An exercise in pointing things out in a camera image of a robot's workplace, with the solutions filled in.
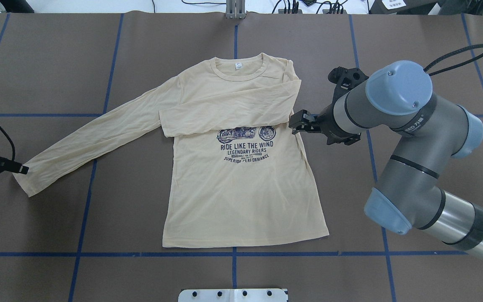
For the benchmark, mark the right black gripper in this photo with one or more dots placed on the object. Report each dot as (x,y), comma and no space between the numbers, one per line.
(328,124)

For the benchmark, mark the beige long-sleeve printed shirt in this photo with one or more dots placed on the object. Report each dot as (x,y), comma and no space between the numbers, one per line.
(240,178)

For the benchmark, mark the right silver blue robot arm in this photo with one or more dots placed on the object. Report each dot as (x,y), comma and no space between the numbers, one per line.
(433,130)

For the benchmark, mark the aluminium frame post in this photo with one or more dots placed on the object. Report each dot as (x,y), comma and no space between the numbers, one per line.
(235,9)

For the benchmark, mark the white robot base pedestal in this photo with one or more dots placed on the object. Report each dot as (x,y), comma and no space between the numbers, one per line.
(234,295)

